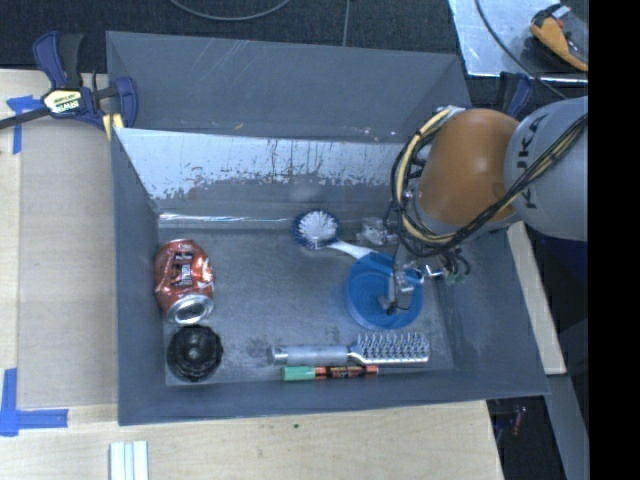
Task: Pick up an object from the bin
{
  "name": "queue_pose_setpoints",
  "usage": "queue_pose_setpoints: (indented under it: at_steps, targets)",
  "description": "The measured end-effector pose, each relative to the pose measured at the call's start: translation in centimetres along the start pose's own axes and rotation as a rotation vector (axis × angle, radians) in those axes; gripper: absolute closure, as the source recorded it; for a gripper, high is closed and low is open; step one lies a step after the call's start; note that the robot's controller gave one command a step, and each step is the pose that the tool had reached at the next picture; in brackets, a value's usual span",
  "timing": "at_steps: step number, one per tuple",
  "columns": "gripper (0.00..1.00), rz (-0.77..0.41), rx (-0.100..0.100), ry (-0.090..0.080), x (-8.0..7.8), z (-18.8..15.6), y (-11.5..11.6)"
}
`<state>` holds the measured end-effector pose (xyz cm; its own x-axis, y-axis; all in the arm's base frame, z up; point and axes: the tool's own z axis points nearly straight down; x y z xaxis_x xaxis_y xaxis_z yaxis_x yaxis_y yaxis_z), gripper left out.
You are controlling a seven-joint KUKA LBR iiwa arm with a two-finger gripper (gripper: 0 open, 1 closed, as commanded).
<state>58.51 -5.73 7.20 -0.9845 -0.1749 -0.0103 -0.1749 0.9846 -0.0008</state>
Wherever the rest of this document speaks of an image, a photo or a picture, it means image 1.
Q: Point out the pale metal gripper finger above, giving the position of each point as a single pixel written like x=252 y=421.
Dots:
x=401 y=284
x=374 y=231

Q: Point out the green and orange marker pen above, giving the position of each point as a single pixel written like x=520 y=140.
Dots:
x=325 y=372

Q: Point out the grey metal bin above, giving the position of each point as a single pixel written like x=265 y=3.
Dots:
x=280 y=88

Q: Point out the black round ribbed cap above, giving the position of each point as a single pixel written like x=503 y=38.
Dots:
x=195 y=353

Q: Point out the crushed red soda can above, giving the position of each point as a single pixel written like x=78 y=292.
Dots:
x=182 y=278

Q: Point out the blue round disc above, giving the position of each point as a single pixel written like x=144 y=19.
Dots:
x=367 y=293

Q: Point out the silver metal spiked brush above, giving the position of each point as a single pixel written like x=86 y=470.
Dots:
x=320 y=354

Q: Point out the blue and white dish brush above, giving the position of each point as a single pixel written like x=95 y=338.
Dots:
x=316 y=228

